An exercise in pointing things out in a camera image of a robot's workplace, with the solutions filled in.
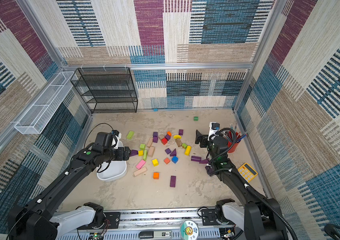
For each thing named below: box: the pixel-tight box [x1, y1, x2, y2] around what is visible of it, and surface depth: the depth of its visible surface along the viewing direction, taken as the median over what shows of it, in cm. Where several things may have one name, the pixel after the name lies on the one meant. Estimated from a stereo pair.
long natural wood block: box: [133, 166, 147, 177], surface depth 91 cm
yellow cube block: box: [151, 158, 159, 167], surface depth 93 cm
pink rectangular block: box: [136, 159, 146, 170], surface depth 94 cm
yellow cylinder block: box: [184, 145, 192, 156], surface depth 98 cm
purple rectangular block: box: [169, 175, 177, 188], surface depth 87 cm
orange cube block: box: [153, 172, 160, 180], surface depth 89 cm
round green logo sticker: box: [179, 219, 199, 240], surface depth 65 cm
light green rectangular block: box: [126, 130, 135, 140], surface depth 107 cm
